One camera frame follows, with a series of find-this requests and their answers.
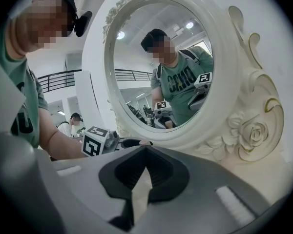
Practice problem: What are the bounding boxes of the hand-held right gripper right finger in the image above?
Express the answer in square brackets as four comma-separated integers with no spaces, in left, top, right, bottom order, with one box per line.
[136,145,275,234]

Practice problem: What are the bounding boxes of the person's head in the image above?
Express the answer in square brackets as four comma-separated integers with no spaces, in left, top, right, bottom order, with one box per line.
[11,0,79,57]

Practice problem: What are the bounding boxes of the person in green shirt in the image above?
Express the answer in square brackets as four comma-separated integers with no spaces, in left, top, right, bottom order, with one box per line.
[0,33,50,149]

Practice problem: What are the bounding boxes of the oval mirror cream frame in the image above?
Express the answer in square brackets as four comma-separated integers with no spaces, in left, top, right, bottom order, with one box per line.
[82,0,243,154]

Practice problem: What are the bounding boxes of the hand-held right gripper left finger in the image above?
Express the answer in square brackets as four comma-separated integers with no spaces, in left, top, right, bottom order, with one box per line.
[39,145,147,234]

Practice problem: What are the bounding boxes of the cream carved dressing table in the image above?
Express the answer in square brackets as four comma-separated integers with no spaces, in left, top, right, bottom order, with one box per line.
[107,5,288,219]

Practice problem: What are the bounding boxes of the black head-worn camera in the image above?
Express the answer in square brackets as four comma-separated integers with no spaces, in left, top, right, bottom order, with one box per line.
[74,10,94,39]

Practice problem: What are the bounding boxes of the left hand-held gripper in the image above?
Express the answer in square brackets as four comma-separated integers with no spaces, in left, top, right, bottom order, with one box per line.
[82,126,154,157]

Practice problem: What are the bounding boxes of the person's left forearm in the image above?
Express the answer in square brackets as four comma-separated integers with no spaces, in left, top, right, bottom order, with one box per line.
[38,105,89,160]

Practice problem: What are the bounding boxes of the black metal railing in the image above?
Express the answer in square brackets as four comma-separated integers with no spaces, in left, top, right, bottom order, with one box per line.
[37,69,84,93]

